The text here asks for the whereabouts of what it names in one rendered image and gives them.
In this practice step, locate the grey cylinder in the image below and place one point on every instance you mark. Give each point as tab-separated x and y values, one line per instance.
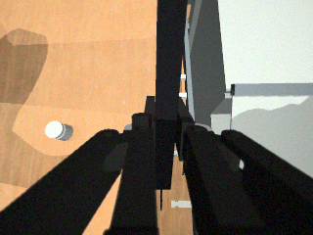
58	130

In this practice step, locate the black long thin rod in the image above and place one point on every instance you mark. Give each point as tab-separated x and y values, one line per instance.
170	33

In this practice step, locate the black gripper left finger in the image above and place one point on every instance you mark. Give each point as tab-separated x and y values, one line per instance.
65	199

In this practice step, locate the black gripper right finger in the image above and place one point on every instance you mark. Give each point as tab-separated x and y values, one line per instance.
269	196

